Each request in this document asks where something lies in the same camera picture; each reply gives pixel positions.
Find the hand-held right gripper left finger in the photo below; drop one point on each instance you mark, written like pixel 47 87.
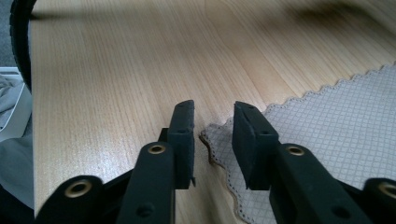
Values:
pixel 183 149

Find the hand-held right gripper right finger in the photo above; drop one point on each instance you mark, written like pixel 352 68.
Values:
pixel 253 155

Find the grey textured cleaning cloth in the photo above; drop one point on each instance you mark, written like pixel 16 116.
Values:
pixel 327 140

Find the crumpled grey fabric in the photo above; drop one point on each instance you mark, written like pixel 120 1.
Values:
pixel 7 96

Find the black curved ribbed rim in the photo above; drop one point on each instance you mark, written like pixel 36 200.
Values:
pixel 20 40

